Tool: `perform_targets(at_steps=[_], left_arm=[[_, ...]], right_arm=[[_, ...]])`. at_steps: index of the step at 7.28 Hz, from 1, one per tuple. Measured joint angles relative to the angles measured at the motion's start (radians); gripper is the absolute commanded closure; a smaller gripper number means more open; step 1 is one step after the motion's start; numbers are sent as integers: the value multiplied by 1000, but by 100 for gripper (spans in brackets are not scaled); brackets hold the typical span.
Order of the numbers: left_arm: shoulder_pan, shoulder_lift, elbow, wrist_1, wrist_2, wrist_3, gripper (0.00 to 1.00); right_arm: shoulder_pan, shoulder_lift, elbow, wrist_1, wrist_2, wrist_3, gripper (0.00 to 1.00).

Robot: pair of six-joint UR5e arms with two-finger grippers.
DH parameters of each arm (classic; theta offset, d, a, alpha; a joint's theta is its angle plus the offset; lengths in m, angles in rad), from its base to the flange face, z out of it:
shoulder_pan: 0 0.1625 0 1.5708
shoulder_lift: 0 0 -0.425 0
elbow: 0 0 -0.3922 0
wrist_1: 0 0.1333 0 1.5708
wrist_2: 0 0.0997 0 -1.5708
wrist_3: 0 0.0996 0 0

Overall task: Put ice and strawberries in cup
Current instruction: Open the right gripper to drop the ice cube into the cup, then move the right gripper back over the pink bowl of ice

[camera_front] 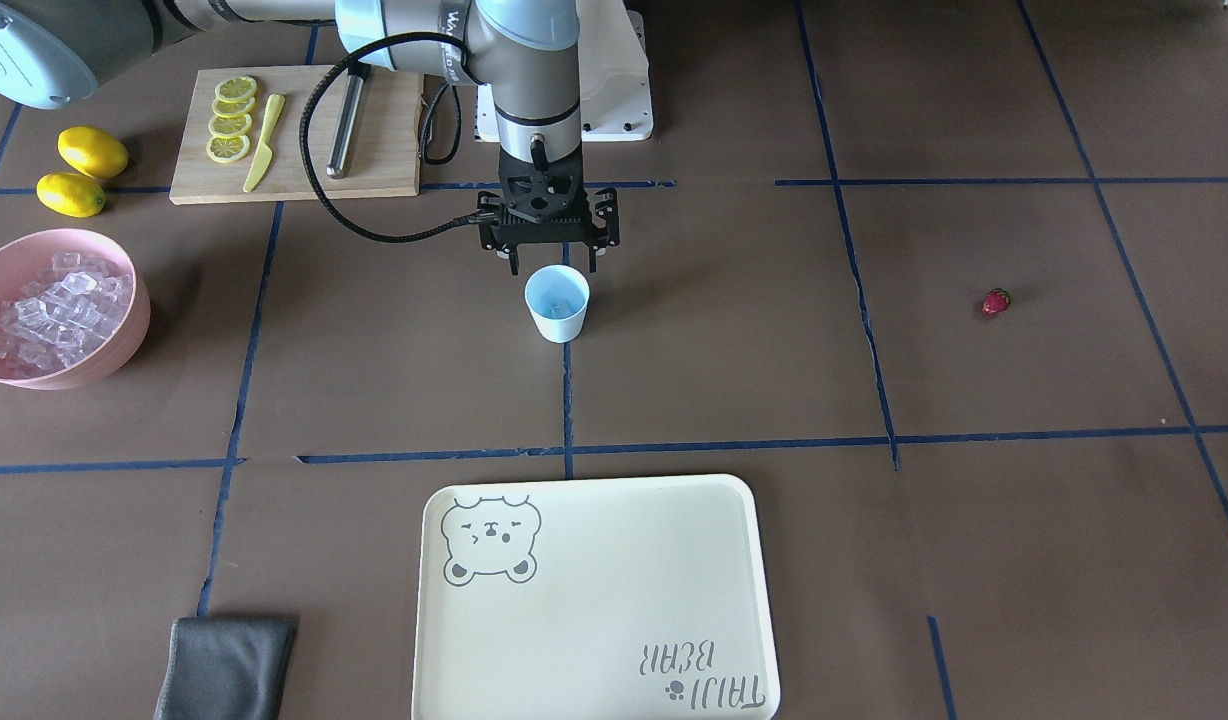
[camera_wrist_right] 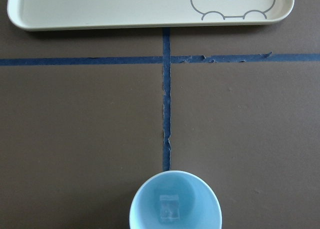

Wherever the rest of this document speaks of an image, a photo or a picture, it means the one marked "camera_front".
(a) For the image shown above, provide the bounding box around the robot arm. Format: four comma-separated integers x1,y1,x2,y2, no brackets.
0,1,620,272

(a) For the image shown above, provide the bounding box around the clear ice cubes pile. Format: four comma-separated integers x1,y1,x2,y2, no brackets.
0,249,135,378

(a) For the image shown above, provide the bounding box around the steel rod muddler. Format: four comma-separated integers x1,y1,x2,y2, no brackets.
325,61,370,181

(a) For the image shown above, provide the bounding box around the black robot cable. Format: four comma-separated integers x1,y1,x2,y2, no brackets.
301,32,495,245

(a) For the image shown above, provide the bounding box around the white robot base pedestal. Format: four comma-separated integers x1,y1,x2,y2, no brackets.
474,0,655,143

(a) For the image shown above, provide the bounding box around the red strawberry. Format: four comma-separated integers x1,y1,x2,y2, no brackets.
981,288,1013,316

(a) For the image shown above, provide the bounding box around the yellow plastic knife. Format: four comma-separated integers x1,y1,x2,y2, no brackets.
242,95,286,193

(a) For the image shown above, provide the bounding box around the blue plastic cup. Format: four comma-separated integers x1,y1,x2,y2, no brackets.
524,264,591,345

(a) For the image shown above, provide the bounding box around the pink bowl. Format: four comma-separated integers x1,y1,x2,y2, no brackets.
0,229,151,389

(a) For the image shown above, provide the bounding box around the lemon slice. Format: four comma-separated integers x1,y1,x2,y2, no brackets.
212,76,259,102
208,113,253,138
204,135,251,163
211,96,255,119

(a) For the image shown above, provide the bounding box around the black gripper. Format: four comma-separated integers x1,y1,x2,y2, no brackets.
476,147,620,275

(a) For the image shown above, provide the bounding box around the dark grey folded cloth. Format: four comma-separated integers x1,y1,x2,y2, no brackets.
154,616,298,719

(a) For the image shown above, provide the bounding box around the wooden cutting board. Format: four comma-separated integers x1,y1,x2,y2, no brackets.
169,65,422,205

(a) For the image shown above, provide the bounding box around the cream bear tray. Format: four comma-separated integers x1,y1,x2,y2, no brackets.
410,474,780,719

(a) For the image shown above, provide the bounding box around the yellow lemon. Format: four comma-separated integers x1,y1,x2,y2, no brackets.
56,127,130,181
36,172,107,217

